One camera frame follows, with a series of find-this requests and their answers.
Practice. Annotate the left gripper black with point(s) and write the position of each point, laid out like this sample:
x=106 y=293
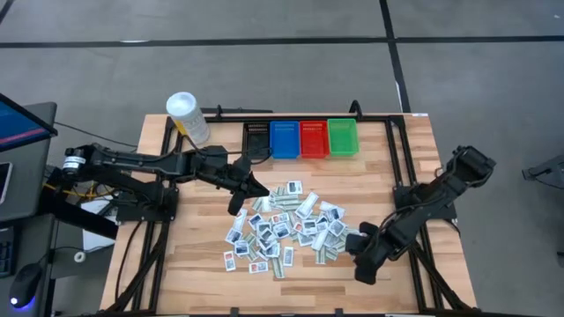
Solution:
x=233 y=182

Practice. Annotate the black keyboard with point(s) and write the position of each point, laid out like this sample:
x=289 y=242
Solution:
x=5 y=260

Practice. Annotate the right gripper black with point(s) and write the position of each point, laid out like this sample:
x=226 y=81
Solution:
x=388 y=244

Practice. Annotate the grey side desk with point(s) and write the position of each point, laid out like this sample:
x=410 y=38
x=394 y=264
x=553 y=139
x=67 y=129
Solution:
x=31 y=176

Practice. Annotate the black plastic basket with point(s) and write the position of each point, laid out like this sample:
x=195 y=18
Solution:
x=256 y=132

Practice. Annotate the translucent white packet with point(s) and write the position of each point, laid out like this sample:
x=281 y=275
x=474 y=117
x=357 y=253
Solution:
x=264 y=228

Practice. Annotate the black computer mouse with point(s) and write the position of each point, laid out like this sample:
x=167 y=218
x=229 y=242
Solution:
x=26 y=284

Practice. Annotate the white smartphone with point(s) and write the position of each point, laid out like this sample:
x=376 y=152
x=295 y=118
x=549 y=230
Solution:
x=4 y=182

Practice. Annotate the blue plastic basket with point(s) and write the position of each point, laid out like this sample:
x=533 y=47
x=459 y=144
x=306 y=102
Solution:
x=284 y=141

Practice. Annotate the white wipes canister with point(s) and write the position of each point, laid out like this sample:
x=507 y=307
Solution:
x=189 y=116

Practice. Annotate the white printed sachet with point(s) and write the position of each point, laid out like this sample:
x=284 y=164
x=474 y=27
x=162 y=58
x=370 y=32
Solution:
x=323 y=218
x=241 y=248
x=305 y=240
x=330 y=241
x=288 y=256

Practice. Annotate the dark antiseptic towelette packet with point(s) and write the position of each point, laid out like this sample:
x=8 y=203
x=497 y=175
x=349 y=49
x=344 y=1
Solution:
x=266 y=240
x=337 y=227
x=336 y=213
x=294 y=187

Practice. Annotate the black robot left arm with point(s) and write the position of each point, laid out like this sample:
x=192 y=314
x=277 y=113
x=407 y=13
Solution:
x=132 y=160

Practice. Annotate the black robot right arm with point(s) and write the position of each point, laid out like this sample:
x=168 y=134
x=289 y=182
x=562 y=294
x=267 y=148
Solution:
x=440 y=185

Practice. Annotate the green plastic basket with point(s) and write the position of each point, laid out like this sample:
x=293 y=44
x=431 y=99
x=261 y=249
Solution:
x=343 y=137

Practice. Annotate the black stand bar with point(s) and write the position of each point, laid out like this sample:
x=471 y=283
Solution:
x=79 y=218

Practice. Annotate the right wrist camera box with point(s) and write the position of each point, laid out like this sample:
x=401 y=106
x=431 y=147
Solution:
x=369 y=229

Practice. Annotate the red plastic basket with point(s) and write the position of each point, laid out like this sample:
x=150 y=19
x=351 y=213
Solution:
x=314 y=140

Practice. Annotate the white tape roll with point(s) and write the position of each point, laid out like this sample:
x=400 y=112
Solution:
x=76 y=257

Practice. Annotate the crumpled white sachet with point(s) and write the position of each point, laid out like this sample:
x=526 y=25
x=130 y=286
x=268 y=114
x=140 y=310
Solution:
x=272 y=250

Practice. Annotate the blue alcohol pad packet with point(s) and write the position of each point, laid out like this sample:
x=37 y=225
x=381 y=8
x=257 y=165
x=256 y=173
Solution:
x=233 y=236
x=255 y=220
x=282 y=230
x=309 y=226

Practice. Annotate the white paper sheet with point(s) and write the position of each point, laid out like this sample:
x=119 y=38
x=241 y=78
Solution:
x=94 y=238

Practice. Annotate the black monitor blue screen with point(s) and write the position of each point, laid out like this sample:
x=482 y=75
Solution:
x=22 y=125

